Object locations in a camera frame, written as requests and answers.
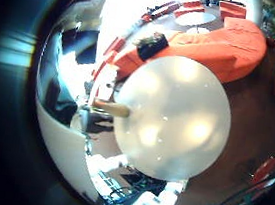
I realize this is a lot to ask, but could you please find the orange sofa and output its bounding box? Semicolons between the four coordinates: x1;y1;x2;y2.
111;3;271;98

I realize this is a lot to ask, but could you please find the white round side table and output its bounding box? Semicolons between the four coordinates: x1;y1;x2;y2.
173;8;218;31

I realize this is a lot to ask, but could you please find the black bag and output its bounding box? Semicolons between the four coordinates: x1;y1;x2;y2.
134;30;171;65

